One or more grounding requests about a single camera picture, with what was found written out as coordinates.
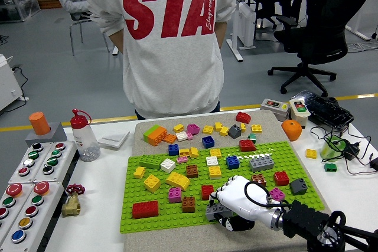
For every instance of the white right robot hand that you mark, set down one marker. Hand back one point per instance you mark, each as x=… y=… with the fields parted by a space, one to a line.
x=242 y=197

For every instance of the long grey toy brick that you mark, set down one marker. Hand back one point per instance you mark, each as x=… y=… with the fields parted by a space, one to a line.
x=261 y=163
x=212 y=212

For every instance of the person's left forearm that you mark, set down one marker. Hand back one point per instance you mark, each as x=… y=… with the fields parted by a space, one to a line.
x=221 y=35

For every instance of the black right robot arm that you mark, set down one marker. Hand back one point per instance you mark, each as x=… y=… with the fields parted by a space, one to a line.
x=304 y=219

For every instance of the person's right forearm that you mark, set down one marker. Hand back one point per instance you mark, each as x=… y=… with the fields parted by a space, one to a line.
x=116 y=42

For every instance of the brown toy brick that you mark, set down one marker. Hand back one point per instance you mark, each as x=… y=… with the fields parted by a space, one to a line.
x=192 y=171
x=188 y=204
x=260 y=178

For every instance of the white toy brick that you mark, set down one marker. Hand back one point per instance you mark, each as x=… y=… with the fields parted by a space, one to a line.
x=167 y=165
x=182 y=136
x=212 y=160

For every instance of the small green toy brick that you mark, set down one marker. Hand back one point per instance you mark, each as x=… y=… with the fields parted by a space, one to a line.
x=252 y=137

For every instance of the hollow blue toy brick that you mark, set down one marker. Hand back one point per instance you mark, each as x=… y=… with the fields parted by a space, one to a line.
x=208 y=142

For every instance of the yellow curved toy brick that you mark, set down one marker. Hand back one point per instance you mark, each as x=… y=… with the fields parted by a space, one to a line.
x=178 y=180

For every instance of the small yellow toy brick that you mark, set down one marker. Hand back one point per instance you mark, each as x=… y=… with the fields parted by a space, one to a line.
x=243 y=127
x=139 y=172

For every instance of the flat pink toy brick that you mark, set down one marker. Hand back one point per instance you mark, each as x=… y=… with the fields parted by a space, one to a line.
x=182 y=159

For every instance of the green baseplate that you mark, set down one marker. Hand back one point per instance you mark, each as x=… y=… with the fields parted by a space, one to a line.
x=171 y=219

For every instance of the red sloped toy brick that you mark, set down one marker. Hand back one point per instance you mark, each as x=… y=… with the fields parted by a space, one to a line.
x=243 y=117

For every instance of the small pink toy brick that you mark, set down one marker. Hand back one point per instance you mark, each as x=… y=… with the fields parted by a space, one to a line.
x=189 y=135

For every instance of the hollow magenta toy brick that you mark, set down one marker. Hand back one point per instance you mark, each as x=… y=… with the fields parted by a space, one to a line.
x=193 y=129

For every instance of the small orange toy brick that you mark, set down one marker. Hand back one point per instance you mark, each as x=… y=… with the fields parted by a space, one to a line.
x=170 y=138

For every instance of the dark green toy brick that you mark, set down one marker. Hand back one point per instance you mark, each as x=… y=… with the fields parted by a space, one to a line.
x=330 y=167

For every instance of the long red toy brick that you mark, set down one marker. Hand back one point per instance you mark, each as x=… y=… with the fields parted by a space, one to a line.
x=145 y=209

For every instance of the long green toy brick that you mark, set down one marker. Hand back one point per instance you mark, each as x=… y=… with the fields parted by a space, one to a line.
x=150 y=162

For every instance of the long orange toy brick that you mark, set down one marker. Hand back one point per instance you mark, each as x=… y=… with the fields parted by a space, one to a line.
x=158 y=137

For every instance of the long lime toy brick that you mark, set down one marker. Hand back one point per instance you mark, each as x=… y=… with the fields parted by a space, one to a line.
x=150 y=132

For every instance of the dark grey sloped brick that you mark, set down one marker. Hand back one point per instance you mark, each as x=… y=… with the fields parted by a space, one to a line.
x=298 y=186
x=234 y=131

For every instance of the orange fruit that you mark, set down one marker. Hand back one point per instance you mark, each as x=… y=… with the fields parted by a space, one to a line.
x=291 y=130

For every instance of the grey-brown foam mat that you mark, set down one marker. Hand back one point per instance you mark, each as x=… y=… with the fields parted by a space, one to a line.
x=165 y=240

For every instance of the black power adapter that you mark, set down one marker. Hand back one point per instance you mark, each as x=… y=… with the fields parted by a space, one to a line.
x=351 y=150

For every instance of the black handheld controller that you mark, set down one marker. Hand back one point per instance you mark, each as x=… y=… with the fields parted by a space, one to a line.
x=325 y=107

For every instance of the black plug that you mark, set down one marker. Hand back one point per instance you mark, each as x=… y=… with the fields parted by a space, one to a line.
x=375 y=164

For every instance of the clear red-capped squeeze bottle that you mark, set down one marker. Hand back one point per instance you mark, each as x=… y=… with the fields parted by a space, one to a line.
x=84 y=142

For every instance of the white computer case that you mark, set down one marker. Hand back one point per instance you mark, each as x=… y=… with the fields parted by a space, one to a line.
x=246 y=27

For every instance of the brass valve red handwheel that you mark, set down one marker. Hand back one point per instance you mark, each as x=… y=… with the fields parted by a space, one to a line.
x=71 y=206

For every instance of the black office chair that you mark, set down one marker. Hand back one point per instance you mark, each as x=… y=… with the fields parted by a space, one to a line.
x=325 y=36

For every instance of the grey four-button box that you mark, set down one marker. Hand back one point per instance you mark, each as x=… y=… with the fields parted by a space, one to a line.
x=63 y=160
x=20 y=175

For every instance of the grey base block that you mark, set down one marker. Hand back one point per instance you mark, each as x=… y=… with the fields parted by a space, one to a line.
x=56 y=137

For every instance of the grey emergency-stop button box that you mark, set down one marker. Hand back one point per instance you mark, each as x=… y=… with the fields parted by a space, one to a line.
x=44 y=213
x=17 y=204

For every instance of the orange cylinder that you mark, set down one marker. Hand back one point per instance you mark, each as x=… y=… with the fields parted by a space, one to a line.
x=39 y=123

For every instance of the grey metal chair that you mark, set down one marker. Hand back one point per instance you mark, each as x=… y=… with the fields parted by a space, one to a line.
x=79 y=22

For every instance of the white cabinet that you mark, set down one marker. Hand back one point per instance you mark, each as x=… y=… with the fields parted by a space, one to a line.
x=7 y=83

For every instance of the wooden pallet box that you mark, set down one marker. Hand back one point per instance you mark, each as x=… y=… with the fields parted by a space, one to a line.
x=50 y=1

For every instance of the clear plastic crate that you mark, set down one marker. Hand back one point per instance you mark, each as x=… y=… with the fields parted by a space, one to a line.
x=17 y=5

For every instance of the grey switch box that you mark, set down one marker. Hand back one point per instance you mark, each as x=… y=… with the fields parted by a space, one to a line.
x=273 y=110

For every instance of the white red-green switch box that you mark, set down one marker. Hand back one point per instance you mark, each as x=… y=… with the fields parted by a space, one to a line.
x=299 y=116

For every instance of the white switch plate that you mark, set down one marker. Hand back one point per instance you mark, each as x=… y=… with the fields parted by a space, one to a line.
x=113 y=140

